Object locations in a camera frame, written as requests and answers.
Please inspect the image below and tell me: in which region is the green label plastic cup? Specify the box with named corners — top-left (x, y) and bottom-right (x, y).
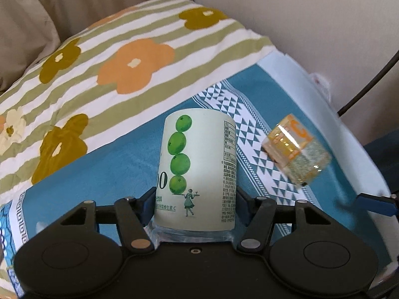
top-left (147, 108), bottom-right (237, 244)

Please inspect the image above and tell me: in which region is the yellow orange small plastic cup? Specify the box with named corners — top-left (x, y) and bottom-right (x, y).
top-left (262, 114), bottom-right (331, 186)

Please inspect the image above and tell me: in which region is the teal patterned cloth mat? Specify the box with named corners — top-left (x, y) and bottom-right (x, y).
top-left (1, 52), bottom-right (398, 298)

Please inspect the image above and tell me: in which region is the floral striped bed quilt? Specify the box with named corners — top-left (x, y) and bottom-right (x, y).
top-left (1, 0), bottom-right (275, 203)

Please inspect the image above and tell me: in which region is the black cable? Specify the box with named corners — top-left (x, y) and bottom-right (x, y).
top-left (337, 49), bottom-right (399, 118)

